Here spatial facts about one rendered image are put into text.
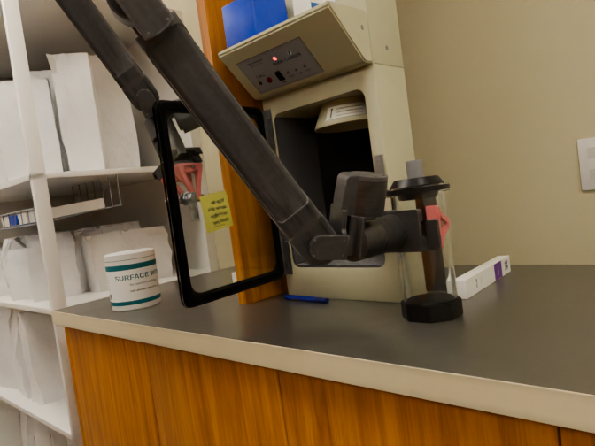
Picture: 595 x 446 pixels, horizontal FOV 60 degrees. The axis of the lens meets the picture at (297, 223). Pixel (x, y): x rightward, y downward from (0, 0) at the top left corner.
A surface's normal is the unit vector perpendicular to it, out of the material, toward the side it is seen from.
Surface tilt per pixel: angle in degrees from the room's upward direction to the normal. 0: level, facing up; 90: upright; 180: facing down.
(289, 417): 90
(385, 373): 90
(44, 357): 88
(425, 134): 90
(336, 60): 135
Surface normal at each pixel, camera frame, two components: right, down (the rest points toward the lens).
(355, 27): 0.72, -0.06
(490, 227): -0.69, 0.13
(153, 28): 0.28, 0.25
